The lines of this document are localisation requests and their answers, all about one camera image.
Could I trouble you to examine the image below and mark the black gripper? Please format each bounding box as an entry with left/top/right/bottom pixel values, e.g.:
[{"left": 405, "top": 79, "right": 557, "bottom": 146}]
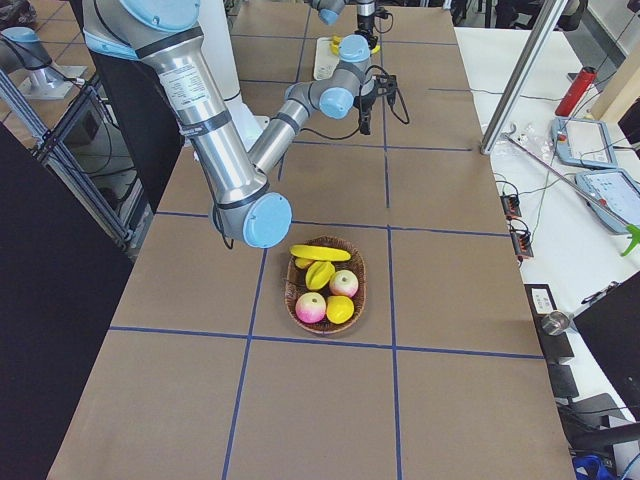
[
  {"left": 355, "top": 82, "right": 378, "bottom": 134},
  {"left": 356, "top": 14, "right": 375, "bottom": 33}
]

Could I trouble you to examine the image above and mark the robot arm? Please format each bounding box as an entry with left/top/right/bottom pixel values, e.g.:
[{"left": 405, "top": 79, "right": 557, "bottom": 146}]
[
  {"left": 82, "top": 1, "right": 375, "bottom": 248},
  {"left": 306, "top": 0, "right": 376, "bottom": 32}
]

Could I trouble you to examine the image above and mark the brown wicker basket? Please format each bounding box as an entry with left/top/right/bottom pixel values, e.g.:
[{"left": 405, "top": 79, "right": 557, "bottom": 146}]
[{"left": 284, "top": 236, "right": 366, "bottom": 335}]

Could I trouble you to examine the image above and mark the cream bear tray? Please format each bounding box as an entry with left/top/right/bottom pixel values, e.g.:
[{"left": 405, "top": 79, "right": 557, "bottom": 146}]
[{"left": 313, "top": 36, "right": 339, "bottom": 80}]

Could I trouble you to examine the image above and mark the yellow star fruit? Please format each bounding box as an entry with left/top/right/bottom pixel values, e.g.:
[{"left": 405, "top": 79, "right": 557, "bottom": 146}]
[{"left": 305, "top": 261, "right": 336, "bottom": 291}]

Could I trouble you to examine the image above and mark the pale pink apple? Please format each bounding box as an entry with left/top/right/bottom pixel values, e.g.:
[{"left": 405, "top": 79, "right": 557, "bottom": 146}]
[{"left": 329, "top": 269, "right": 359, "bottom": 298}]

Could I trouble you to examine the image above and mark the orange black terminal block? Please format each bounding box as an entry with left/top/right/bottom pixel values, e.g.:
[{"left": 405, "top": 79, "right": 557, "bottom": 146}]
[{"left": 500, "top": 193, "right": 521, "bottom": 220}]

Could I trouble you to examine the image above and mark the yellow orange fruit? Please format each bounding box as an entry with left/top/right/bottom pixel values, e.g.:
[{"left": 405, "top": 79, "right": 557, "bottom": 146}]
[{"left": 326, "top": 295, "right": 355, "bottom": 325}]

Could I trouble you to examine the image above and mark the upper teach pendant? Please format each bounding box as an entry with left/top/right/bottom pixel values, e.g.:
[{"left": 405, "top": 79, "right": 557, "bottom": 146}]
[{"left": 550, "top": 117, "right": 618, "bottom": 170}]

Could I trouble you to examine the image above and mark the teach pendant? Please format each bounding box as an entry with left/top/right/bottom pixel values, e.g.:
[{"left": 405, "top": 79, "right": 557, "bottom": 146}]
[
  {"left": 575, "top": 168, "right": 639, "bottom": 226},
  {"left": 550, "top": 117, "right": 618, "bottom": 170}
]

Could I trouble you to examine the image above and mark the red cylinder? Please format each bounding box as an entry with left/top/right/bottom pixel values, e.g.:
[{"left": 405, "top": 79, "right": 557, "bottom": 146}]
[{"left": 554, "top": 66, "right": 597, "bottom": 117}]

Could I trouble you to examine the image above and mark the lower teach pendant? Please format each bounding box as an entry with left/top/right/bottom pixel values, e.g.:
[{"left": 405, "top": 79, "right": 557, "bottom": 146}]
[{"left": 575, "top": 168, "right": 639, "bottom": 226}]

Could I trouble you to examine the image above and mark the silver metal cup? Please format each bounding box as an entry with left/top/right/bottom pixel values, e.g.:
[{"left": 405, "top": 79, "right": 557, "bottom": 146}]
[{"left": 540, "top": 310, "right": 573, "bottom": 336}]

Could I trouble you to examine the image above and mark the black monitor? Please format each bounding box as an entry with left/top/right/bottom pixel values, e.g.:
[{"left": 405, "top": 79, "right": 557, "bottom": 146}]
[{"left": 574, "top": 273, "right": 640, "bottom": 405}]

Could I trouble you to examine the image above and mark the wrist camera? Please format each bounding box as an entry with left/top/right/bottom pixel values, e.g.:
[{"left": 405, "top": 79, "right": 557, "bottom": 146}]
[
  {"left": 375, "top": 74, "right": 398, "bottom": 109},
  {"left": 375, "top": 7, "right": 393, "bottom": 20}
]

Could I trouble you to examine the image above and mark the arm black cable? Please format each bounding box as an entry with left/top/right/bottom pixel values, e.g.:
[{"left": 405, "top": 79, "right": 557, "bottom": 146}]
[{"left": 299, "top": 64, "right": 411, "bottom": 141}]

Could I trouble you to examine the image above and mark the aluminium frame post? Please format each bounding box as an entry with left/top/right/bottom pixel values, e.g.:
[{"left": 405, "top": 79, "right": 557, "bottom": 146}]
[{"left": 480, "top": 0, "right": 568, "bottom": 155}]

